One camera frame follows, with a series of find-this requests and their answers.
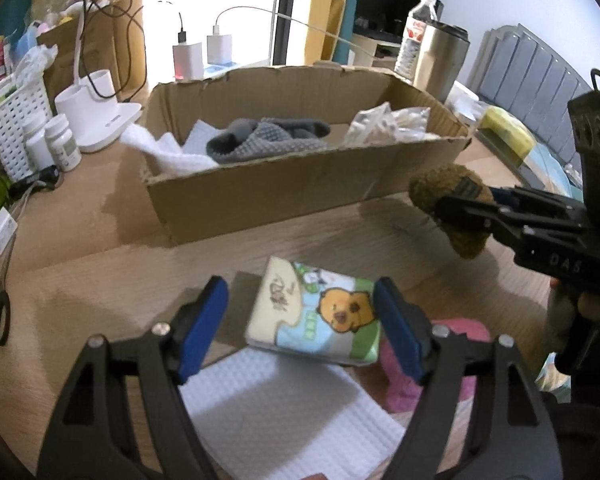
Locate white charging cable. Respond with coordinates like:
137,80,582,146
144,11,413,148
212,6,406,56

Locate grey knit cloth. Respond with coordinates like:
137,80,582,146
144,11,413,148
206,117,333,163

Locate steel tumbler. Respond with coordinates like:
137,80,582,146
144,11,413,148
412,22,468,103

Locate yellow-green sponge packet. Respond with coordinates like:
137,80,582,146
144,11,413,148
480,105,537,158

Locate blue bedding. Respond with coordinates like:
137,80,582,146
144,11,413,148
525,145,586,196

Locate small white box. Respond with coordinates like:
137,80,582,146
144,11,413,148
0,210,18,253

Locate black monitor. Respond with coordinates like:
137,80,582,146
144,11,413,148
352,0,443,43

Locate cardboard box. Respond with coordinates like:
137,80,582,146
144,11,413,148
140,62,473,246

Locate clear plastic packet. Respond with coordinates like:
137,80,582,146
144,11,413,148
344,102,438,143

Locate crumpled clear plastic bag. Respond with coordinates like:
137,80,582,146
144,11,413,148
15,42,58,81

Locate black lamp cable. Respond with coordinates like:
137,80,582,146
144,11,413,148
82,0,147,106

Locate clear water bottle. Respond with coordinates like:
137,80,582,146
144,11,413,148
394,0,443,81

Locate white cabinet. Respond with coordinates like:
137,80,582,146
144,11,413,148
352,32,403,68

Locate brown plush toy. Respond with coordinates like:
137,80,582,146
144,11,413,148
408,162,498,259

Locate white plastic basket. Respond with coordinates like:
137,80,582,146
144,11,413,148
0,72,56,181

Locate blue packet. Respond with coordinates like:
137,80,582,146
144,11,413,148
10,30,38,61

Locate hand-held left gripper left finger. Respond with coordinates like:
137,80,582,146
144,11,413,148
36,275,230,480

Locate white power strip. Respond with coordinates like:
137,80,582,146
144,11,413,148
172,60,271,83

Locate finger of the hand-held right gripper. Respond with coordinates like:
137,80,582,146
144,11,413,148
434,195,587,242
490,186,588,213

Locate pink fluffy cloth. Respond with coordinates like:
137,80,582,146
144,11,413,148
377,317,491,413

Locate white desk lamp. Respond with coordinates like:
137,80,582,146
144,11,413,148
55,0,143,153

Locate small pastel plush toy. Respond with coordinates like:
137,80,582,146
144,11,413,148
55,0,106,26

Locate black charging cable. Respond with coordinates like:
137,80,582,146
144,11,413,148
157,0,187,46

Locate white charger with red light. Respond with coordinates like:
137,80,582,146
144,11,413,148
172,42,204,81

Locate white bowl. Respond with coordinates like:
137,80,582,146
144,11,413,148
445,80,486,126

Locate person's right hand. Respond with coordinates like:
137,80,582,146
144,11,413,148
549,277,600,322

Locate grey padded headboard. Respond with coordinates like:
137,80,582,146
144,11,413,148
470,24,593,161

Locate black tablet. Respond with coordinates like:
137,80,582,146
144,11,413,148
472,125,548,181

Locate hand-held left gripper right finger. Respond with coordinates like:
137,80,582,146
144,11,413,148
373,276,566,480

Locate dark door frame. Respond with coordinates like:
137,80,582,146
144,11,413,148
270,0,316,66

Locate cartoon print tissue pack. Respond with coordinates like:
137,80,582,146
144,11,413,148
244,256,383,367

